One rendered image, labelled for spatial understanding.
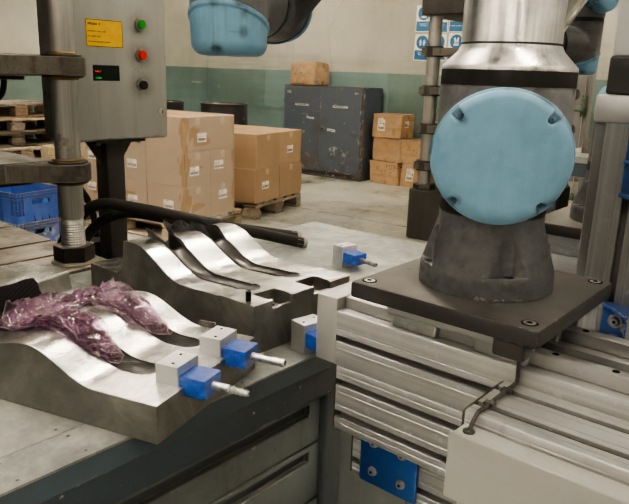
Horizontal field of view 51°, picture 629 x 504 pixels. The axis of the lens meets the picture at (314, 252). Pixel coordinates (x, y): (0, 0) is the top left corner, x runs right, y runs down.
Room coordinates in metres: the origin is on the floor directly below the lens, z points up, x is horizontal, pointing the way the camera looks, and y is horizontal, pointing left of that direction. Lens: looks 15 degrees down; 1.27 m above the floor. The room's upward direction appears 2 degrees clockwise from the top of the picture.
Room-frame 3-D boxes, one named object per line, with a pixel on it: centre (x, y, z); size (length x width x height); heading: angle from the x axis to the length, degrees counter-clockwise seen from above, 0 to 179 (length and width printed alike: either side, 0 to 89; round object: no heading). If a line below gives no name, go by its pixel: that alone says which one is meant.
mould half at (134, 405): (0.98, 0.37, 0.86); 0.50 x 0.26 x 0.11; 67
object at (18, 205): (4.68, 2.15, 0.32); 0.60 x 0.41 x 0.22; 60
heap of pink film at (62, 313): (0.98, 0.36, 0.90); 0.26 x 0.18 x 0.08; 67
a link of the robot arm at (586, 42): (1.41, -0.51, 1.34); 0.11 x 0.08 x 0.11; 114
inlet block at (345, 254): (1.59, -0.11, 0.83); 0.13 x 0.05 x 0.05; 40
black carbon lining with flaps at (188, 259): (1.29, 0.20, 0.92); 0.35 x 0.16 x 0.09; 50
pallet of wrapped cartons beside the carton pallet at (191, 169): (5.50, 1.33, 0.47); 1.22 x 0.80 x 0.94; 58
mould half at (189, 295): (1.30, 0.20, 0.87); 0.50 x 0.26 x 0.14; 50
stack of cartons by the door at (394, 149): (8.01, -1.07, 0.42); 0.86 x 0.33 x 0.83; 54
